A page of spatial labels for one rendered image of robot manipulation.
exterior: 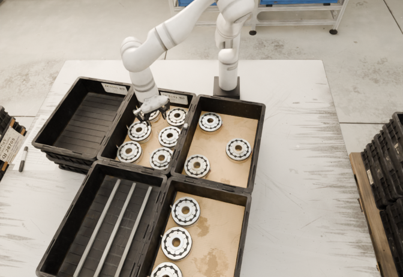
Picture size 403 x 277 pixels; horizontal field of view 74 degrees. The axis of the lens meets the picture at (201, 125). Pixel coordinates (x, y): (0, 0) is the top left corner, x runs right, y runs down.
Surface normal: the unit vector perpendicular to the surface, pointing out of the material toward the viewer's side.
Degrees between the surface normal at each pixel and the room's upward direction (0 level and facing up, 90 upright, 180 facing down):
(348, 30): 0
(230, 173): 0
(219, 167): 0
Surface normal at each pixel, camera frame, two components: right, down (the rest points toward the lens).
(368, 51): -0.07, -0.57
